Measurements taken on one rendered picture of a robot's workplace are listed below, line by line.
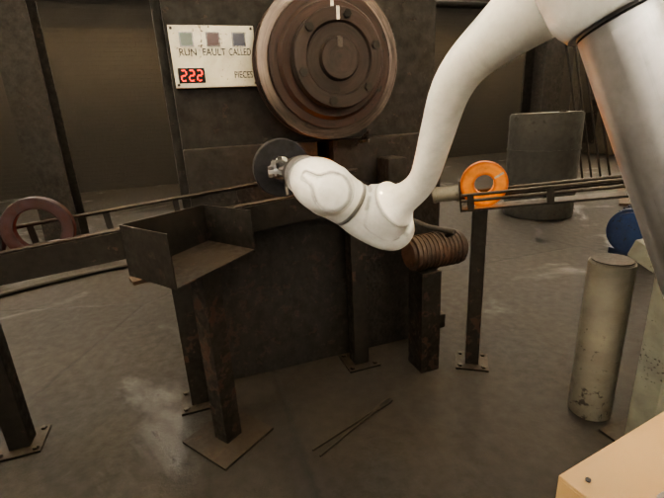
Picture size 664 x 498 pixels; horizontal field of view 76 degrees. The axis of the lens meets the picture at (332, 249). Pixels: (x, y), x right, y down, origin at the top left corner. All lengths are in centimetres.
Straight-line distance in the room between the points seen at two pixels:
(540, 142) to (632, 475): 328
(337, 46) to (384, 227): 68
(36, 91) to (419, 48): 302
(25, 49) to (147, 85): 361
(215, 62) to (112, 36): 612
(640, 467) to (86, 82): 743
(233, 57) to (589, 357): 144
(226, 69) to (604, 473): 139
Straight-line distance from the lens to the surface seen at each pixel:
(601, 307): 145
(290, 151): 115
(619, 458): 89
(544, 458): 146
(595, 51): 45
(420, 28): 179
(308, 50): 136
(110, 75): 754
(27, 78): 404
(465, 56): 66
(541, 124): 392
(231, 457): 142
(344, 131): 146
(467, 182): 154
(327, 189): 76
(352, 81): 140
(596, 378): 156
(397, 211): 84
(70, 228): 145
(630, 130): 44
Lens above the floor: 96
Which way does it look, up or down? 18 degrees down
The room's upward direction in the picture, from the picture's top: 3 degrees counter-clockwise
